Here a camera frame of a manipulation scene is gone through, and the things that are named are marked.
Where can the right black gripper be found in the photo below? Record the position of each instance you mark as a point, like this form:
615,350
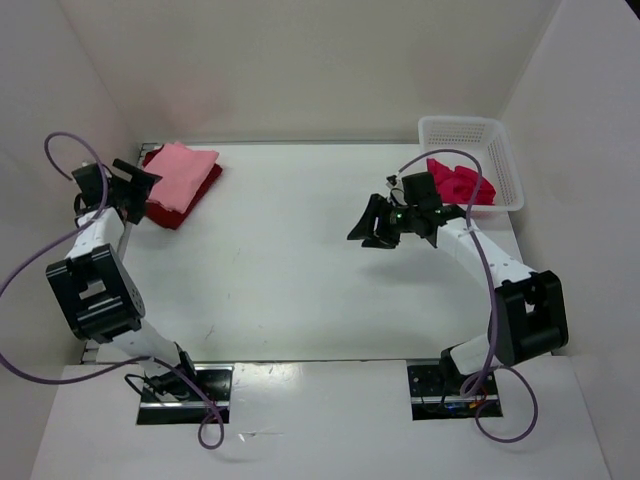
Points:
366,225

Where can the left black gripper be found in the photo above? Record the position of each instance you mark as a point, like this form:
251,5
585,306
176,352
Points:
142,183

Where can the dark red t-shirt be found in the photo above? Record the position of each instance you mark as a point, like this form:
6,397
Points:
197,200

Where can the light pink t-shirt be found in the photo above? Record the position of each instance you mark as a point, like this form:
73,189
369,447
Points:
182,172

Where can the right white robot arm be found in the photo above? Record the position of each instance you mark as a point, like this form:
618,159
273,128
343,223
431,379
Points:
527,308

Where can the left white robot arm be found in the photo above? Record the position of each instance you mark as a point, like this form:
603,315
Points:
96,294

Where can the magenta t-shirt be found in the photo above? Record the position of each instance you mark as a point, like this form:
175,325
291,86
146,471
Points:
457,185

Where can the white plastic basket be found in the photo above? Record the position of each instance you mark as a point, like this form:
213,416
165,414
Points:
487,140

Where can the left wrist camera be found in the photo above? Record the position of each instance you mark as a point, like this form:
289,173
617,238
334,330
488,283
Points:
93,188

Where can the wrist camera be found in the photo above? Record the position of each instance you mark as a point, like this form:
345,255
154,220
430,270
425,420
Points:
415,190
93,188

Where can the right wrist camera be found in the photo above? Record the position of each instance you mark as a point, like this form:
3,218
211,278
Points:
415,190

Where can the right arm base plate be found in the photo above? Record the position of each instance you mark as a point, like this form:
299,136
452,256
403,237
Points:
432,398

